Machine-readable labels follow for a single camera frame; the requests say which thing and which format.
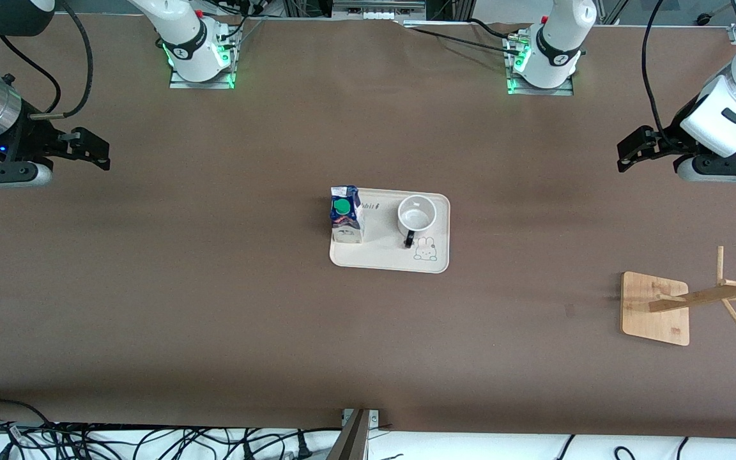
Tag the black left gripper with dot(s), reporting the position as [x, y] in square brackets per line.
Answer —
[670, 144]

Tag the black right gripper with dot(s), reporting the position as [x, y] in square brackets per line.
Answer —
[28, 142]

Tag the blue milk carton green cap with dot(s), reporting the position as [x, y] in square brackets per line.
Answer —
[346, 220]

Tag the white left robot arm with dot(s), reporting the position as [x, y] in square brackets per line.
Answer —
[559, 45]

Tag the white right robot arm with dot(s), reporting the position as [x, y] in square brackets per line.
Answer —
[190, 45]

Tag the wooden cup rack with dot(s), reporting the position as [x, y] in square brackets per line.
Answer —
[652, 310]

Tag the beige rabbit print tray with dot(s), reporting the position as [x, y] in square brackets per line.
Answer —
[381, 255]

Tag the white power strip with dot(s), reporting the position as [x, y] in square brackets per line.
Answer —
[378, 13]

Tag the black power plug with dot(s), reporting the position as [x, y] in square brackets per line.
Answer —
[304, 447]

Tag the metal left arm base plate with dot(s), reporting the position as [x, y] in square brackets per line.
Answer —
[566, 91]

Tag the metal post with bracket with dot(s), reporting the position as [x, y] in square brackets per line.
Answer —
[354, 441]

